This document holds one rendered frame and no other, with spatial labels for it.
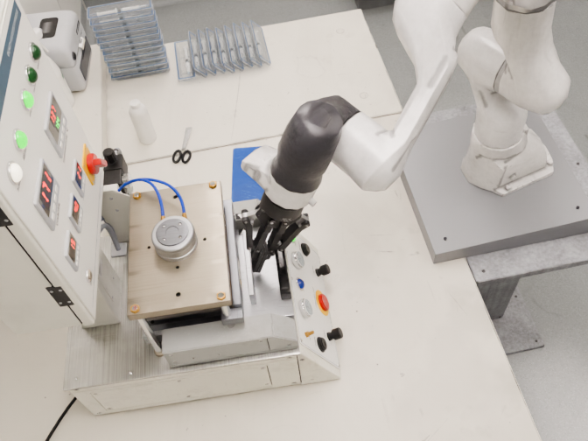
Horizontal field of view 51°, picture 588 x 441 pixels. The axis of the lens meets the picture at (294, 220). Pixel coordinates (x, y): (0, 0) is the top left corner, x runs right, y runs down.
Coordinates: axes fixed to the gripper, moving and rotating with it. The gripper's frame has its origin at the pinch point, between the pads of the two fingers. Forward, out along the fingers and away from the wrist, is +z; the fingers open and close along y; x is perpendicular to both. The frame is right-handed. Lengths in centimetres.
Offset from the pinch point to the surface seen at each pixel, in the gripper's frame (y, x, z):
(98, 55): -34, 98, 37
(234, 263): -5.5, -2.5, -1.1
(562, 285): 132, 34, 61
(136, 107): -23, 62, 23
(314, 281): 17.5, 5.1, 16.7
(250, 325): -2.2, -13.2, 3.5
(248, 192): 7.1, 38.5, 26.7
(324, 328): 18.0, -6.6, 17.2
